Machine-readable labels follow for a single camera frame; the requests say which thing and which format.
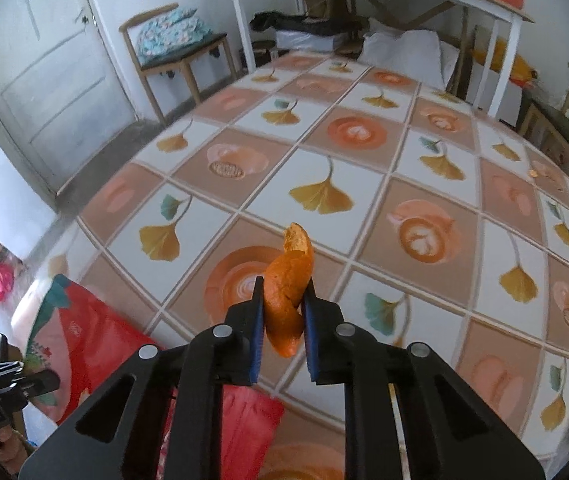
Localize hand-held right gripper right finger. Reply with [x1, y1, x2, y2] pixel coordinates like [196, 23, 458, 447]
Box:
[301, 282, 547, 480]

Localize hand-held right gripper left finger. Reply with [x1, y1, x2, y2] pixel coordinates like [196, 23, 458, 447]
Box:
[18, 276, 268, 480]

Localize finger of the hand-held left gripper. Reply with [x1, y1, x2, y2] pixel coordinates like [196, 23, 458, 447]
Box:
[12, 370, 60, 402]

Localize orange peel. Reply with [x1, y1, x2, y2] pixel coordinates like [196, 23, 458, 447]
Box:
[263, 222, 313, 358]

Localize red floral packaging bag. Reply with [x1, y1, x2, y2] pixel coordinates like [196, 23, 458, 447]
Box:
[12, 274, 285, 480]

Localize person's left hand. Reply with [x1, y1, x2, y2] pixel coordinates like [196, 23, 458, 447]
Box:
[0, 426, 35, 476]

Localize patterned tablecloth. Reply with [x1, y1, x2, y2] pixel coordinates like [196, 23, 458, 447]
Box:
[47, 50, 569, 480]

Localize white pillow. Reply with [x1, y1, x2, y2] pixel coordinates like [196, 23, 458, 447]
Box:
[361, 29, 460, 92]

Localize floral cushion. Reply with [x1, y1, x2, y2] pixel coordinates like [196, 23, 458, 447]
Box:
[136, 7, 215, 59]

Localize white door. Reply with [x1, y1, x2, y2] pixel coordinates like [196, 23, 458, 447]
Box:
[0, 0, 141, 206]

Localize cardboard box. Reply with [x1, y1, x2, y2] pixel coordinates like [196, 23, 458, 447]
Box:
[301, 0, 348, 19]

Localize yellow plastic bag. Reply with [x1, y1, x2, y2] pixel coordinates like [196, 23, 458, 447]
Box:
[471, 37, 538, 87]

